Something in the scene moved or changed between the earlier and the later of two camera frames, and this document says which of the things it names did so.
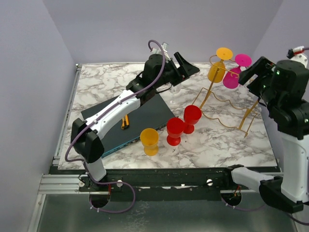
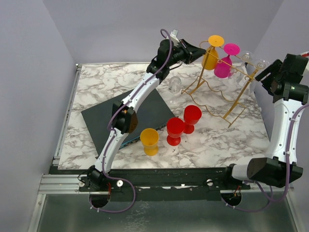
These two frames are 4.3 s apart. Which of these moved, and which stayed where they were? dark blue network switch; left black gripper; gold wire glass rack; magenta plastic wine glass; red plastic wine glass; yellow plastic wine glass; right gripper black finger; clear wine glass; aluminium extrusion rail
Moved: right gripper black finger; magenta plastic wine glass; left black gripper; gold wire glass rack
Stayed: aluminium extrusion rail; dark blue network switch; red plastic wine glass; yellow plastic wine glass; clear wine glass
